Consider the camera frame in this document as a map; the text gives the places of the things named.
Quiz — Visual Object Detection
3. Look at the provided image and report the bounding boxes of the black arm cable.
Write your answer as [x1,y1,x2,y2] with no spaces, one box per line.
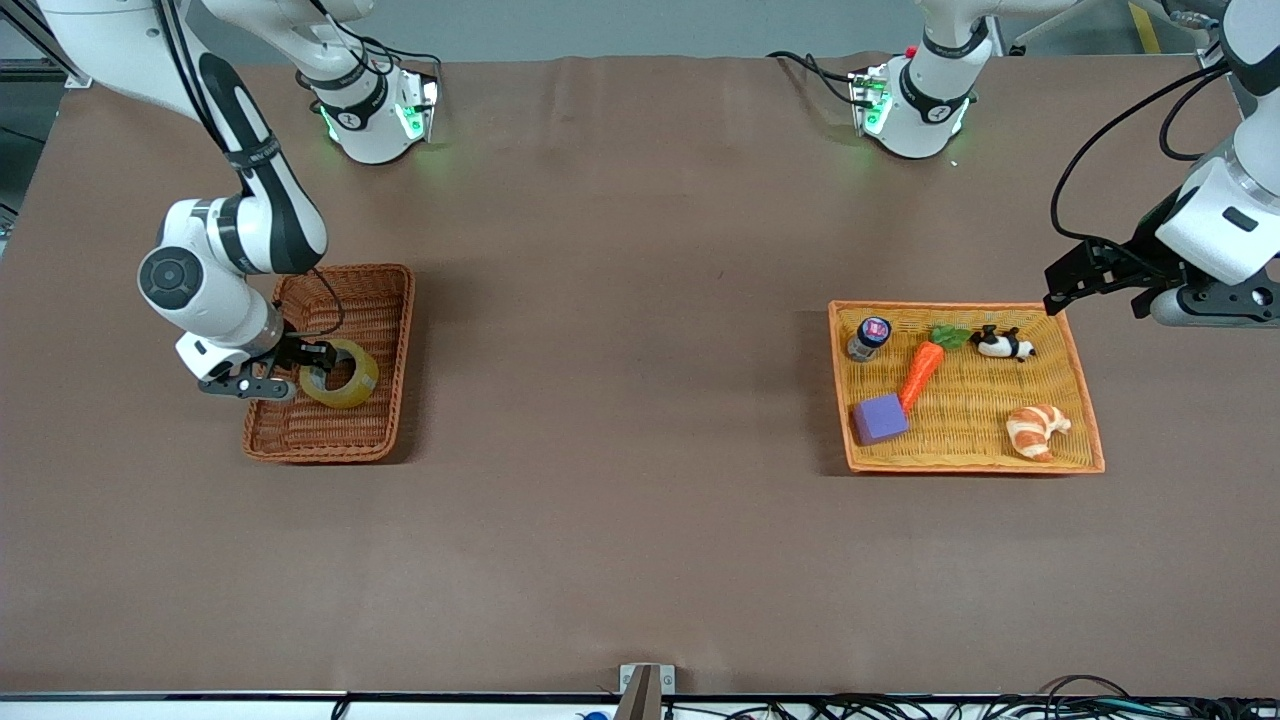
[1049,62,1233,249]
[295,266,347,341]

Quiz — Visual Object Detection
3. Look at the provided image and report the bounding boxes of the brown table cover mat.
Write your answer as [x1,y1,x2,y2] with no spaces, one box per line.
[0,52,1280,698]

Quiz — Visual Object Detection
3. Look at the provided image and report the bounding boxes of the clear yellowish tape roll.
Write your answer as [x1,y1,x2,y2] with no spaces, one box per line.
[299,339,381,410]

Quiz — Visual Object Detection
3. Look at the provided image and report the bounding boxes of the orange toy carrot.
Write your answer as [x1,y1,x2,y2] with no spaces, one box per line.
[897,324,973,413]

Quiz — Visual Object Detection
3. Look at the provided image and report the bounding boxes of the grey metal camera bracket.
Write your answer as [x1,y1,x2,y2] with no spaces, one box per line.
[618,663,676,720]

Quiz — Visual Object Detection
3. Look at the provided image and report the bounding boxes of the orange wicker basket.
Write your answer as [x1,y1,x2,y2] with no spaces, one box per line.
[828,300,1107,475]

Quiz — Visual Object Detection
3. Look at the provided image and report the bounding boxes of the black cable bundle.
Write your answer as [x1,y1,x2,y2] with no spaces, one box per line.
[660,675,1280,720]

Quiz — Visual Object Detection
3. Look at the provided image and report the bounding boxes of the black left base cable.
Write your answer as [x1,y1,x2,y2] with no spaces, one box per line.
[767,50,863,107]

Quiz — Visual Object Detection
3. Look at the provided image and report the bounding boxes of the brown wicker basket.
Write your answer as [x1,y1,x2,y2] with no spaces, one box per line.
[241,264,416,464]

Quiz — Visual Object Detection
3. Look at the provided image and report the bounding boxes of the black white panda toy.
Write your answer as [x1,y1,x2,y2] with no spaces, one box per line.
[969,325,1037,363]

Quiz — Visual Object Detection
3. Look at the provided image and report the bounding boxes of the purple foam cube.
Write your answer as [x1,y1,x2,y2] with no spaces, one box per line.
[851,393,912,447]

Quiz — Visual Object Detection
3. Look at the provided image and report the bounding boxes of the black base cable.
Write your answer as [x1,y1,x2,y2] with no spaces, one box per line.
[767,50,863,107]
[355,38,443,86]

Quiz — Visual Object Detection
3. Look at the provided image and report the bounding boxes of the black right base cable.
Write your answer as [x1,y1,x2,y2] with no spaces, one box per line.
[355,38,443,86]

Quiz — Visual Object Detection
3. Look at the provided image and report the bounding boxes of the toy croissant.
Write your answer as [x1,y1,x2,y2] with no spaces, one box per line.
[1005,403,1072,462]

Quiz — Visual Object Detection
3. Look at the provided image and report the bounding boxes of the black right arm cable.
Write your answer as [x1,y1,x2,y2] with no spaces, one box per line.
[295,266,347,341]

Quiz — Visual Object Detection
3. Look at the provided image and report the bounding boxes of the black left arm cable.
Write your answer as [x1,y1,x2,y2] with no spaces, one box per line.
[1049,62,1233,249]

